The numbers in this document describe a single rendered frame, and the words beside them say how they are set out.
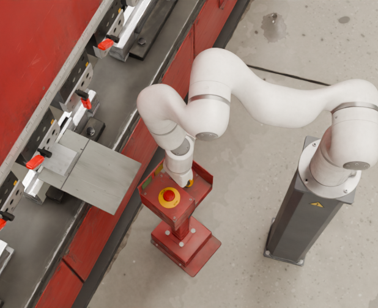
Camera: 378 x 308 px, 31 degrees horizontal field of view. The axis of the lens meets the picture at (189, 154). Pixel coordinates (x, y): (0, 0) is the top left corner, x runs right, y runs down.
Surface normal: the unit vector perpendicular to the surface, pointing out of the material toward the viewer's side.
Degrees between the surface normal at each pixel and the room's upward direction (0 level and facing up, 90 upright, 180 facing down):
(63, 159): 0
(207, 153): 0
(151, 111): 67
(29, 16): 90
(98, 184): 0
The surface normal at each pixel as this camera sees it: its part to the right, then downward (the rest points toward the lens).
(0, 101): 0.90, 0.41
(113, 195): -0.01, -0.34
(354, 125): -0.28, -0.36
